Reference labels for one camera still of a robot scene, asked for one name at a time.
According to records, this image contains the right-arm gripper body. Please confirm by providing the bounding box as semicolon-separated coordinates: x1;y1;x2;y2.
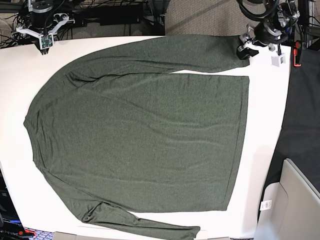
16;12;75;42

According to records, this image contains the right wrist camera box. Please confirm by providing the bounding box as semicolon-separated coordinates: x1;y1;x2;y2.
39;34;54;55

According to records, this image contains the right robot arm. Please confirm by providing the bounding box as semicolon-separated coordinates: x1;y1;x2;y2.
15;0;75;49

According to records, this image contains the black box with text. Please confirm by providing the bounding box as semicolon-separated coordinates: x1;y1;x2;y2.
0;173;23;240

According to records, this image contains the green long-sleeve shirt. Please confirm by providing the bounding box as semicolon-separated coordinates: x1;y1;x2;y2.
24;35;250;240

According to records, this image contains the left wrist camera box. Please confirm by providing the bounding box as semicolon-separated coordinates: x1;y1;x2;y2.
271;53;286;67

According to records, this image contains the beige plastic bin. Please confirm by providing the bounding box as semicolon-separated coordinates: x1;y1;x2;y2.
254;158;320;240

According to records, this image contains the red clamp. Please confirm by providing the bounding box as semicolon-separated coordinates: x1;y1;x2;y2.
293;40;303;67

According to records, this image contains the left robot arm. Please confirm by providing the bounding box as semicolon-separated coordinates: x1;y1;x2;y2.
236;0;300;60

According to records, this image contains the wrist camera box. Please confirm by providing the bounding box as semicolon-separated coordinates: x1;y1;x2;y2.
39;34;54;55
271;53;286;67

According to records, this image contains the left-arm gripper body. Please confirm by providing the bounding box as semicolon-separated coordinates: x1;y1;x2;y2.
238;23;288;52

